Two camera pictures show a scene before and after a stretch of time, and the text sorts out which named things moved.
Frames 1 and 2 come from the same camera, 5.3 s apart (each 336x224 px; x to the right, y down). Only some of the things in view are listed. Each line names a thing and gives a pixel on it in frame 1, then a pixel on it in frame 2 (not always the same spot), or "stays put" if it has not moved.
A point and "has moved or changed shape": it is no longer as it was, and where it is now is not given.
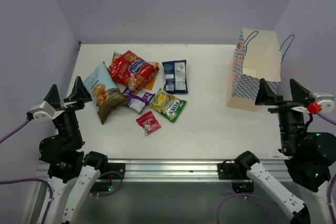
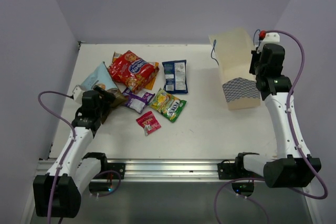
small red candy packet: (148, 122) stays put
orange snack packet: (150, 85) stays put
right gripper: (266, 95) -> (255, 56)
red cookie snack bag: (133, 71) stays put
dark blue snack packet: (175, 74) stays put
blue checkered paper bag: (258, 55) has moved or changed shape
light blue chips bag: (107, 95) stays put
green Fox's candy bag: (168, 105) stays put
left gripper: (79, 93) -> (106, 95)
